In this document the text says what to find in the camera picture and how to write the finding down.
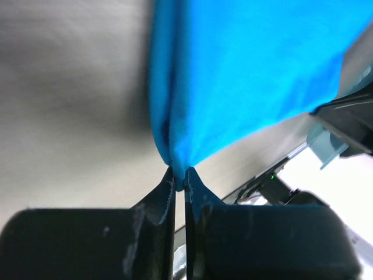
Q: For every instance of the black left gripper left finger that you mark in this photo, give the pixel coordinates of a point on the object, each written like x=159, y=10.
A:
x=100, y=243

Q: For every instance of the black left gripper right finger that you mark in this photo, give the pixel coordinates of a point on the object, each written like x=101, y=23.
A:
x=291, y=241

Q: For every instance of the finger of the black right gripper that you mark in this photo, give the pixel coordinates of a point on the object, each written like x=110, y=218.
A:
x=349, y=118

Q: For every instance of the blue t-shirt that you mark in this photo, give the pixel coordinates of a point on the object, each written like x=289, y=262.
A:
x=221, y=70

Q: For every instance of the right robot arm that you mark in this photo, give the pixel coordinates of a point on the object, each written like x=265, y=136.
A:
x=269, y=186

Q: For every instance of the teal plastic bin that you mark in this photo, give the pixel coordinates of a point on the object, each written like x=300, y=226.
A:
x=325, y=145

